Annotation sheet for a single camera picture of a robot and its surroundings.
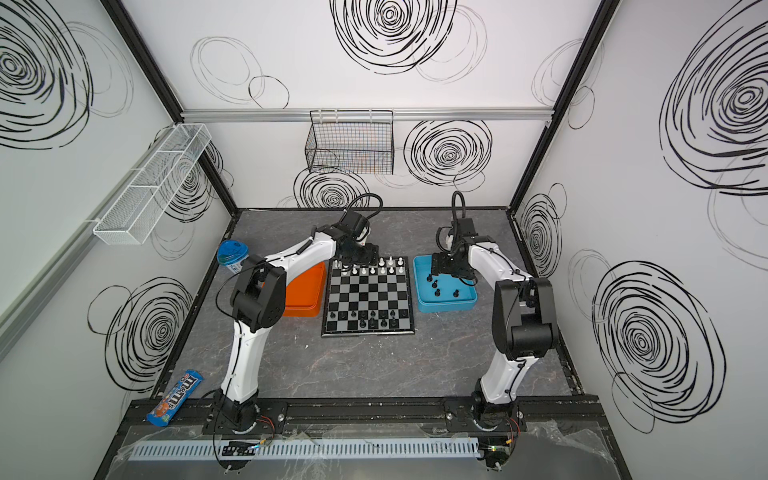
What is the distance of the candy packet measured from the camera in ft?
2.46

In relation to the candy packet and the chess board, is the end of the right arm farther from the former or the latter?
the candy packet

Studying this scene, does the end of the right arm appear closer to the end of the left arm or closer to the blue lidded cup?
the end of the left arm

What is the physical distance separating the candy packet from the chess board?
36 centimetres

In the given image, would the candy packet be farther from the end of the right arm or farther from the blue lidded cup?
the end of the right arm

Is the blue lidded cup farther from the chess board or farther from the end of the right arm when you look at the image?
the end of the right arm

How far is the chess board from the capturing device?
0.89m

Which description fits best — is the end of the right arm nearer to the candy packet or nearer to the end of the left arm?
the end of the left arm

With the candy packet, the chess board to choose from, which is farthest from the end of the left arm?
the candy packet
